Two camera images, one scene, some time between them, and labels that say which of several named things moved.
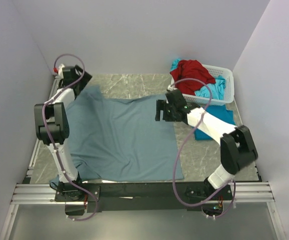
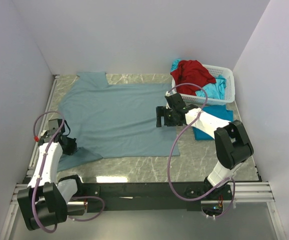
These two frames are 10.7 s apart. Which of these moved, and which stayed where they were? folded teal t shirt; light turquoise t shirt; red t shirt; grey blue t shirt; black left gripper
Moved: black left gripper; grey blue t shirt
Stayed: folded teal t shirt; red t shirt; light turquoise t shirt
